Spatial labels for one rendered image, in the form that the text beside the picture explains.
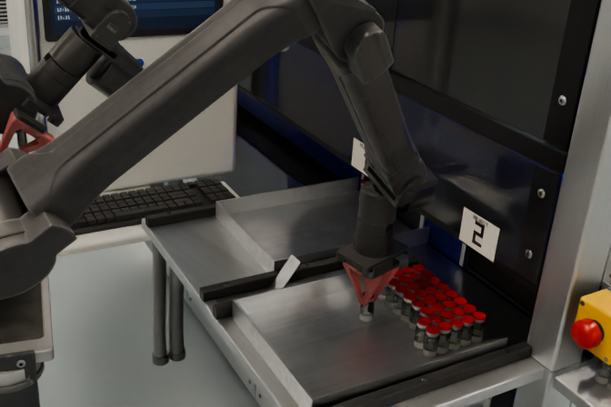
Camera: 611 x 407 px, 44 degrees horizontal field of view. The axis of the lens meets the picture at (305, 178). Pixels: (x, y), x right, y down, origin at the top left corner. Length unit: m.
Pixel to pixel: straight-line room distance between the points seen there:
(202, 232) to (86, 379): 1.16
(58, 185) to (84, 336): 2.06
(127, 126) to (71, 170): 0.06
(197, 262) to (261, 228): 0.18
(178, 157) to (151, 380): 0.91
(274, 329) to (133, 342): 1.51
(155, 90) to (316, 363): 0.59
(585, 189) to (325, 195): 0.71
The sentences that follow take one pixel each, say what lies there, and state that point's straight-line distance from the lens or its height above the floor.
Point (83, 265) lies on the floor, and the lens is 3.14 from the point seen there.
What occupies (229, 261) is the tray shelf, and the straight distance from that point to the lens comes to 1.38.
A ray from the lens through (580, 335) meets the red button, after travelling 1.10.
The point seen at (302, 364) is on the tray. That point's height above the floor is 0.88.
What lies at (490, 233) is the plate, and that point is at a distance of 1.23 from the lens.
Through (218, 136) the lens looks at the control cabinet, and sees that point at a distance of 1.87.
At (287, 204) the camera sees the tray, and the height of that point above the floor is 0.88.
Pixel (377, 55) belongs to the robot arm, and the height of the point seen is 1.39.
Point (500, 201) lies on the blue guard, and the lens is 1.20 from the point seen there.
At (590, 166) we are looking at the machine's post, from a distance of 1.07.
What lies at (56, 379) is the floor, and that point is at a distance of 2.57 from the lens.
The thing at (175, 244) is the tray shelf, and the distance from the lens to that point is 1.44.
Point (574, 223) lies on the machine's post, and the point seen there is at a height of 1.12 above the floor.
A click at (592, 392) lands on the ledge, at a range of 1.21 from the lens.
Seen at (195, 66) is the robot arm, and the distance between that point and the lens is 0.67.
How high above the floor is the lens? 1.58
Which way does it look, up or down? 24 degrees down
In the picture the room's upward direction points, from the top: 4 degrees clockwise
